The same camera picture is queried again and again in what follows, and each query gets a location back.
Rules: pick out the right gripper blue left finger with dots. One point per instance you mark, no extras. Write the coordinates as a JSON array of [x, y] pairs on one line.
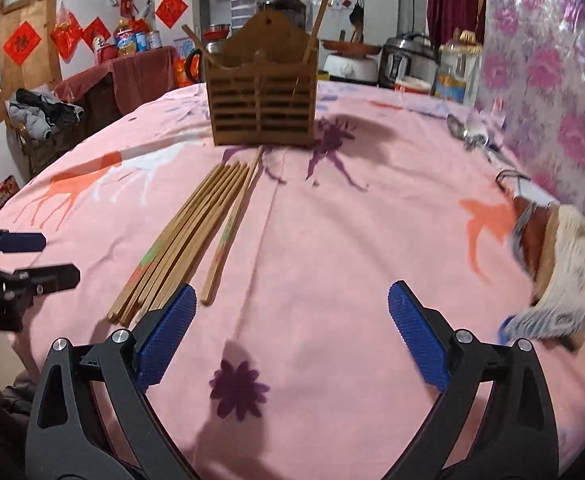
[[158, 335]]

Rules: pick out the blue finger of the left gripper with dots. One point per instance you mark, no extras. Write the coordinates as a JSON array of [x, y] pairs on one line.
[[16, 243], [41, 281]]

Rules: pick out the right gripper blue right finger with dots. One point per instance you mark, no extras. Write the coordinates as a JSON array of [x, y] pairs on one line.
[[417, 326]]

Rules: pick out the red gift box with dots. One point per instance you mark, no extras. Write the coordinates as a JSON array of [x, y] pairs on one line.
[[0, 197]]

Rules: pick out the wooden chair with clothes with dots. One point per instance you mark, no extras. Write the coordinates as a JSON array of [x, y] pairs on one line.
[[45, 127]]

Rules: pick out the cream knitted cloth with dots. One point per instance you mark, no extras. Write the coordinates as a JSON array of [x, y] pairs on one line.
[[558, 308]]

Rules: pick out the red covered side table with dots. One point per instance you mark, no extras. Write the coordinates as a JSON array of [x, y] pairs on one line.
[[117, 87]]

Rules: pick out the metal spoon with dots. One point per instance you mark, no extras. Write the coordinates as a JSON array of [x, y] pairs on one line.
[[475, 135]]

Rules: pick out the cooking oil bottle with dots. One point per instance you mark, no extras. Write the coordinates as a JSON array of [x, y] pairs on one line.
[[124, 38]]

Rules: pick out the wooden slatted utensil holder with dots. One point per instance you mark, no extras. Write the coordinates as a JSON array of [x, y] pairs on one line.
[[262, 84]]

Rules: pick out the clear plastic jar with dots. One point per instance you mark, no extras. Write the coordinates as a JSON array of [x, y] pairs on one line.
[[459, 70]]

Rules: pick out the chopstick in holder left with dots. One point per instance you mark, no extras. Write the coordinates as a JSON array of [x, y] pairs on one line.
[[200, 45]]

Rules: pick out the chopstick in holder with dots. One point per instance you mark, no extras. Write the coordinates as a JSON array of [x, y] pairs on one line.
[[315, 30], [200, 45]]

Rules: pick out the stainless electric kettle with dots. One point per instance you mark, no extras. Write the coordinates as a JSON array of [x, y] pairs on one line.
[[194, 63]]

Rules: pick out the white rice cooker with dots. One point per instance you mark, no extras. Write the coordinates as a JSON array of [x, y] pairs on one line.
[[351, 61]]

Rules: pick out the black electric pressure cooker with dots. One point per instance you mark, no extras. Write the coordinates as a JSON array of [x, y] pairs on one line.
[[411, 55]]

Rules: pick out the white refrigerator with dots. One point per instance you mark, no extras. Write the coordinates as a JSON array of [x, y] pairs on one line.
[[180, 5]]

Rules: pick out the chopstick in holder right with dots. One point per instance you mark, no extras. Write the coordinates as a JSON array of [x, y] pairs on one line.
[[315, 30]]

